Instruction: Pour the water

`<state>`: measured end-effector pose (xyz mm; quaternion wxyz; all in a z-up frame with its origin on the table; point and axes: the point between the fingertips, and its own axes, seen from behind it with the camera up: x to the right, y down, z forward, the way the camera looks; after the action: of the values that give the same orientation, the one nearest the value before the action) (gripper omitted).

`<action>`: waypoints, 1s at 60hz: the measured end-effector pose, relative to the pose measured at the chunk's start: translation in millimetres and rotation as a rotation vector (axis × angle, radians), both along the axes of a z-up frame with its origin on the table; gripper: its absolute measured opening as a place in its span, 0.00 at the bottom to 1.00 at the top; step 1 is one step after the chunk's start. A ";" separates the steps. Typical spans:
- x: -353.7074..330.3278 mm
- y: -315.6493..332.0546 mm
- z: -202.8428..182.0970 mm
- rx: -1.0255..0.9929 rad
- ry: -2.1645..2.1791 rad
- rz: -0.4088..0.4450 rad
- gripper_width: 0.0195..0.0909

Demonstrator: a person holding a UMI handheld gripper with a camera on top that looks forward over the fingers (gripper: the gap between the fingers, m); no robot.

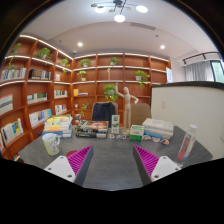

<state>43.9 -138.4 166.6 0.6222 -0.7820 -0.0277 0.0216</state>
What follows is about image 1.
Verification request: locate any branched ceiling lamp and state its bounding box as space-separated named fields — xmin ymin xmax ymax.
xmin=90 ymin=0 xmax=149 ymax=24

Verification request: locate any clear plastic water bottle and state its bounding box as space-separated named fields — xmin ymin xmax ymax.
xmin=175 ymin=124 xmax=198 ymax=168

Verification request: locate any stack of dark books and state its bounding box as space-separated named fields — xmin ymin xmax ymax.
xmin=74 ymin=119 xmax=109 ymax=139

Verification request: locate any small green white box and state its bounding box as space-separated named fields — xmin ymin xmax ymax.
xmin=129 ymin=124 xmax=145 ymax=142

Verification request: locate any white striped ceramic mug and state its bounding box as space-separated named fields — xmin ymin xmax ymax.
xmin=41 ymin=132 xmax=61 ymax=157

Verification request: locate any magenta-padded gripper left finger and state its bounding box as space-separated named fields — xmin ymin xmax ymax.
xmin=43 ymin=145 xmax=95 ymax=187

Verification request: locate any wooden wall shelf unit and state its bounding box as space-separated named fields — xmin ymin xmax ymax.
xmin=0 ymin=33 xmax=172 ymax=161

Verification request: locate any stack of colourful books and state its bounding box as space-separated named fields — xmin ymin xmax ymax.
xmin=42 ymin=114 xmax=74 ymax=139

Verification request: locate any grey window curtain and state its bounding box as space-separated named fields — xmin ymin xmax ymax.
xmin=184 ymin=60 xmax=215 ymax=83

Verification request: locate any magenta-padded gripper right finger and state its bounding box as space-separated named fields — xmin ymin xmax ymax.
xmin=132 ymin=145 xmax=182 ymax=186

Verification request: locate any dark office chair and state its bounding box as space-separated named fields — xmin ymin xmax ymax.
xmin=91 ymin=101 xmax=118 ymax=126

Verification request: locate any tall green white carton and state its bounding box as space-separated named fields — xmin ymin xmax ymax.
xmin=110 ymin=114 xmax=121 ymax=135

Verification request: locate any wooden artist mannequin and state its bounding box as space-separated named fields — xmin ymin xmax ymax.
xmin=114 ymin=83 xmax=140 ymax=137

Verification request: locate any black curtain rail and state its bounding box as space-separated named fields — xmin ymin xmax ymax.
xmin=182 ymin=51 xmax=221 ymax=66

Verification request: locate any ceiling air vent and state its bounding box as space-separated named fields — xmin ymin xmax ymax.
xmin=129 ymin=21 xmax=157 ymax=32

